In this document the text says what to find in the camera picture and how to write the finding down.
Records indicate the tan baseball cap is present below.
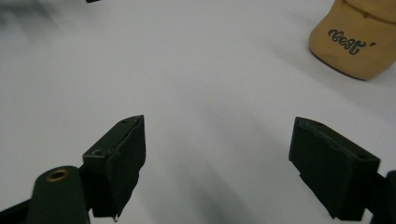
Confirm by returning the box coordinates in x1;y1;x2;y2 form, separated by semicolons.
308;0;396;81

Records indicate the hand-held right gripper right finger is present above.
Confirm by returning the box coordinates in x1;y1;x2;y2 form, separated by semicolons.
288;116;381;222

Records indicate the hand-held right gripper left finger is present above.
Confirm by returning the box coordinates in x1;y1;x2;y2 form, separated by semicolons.
81;114;147;222

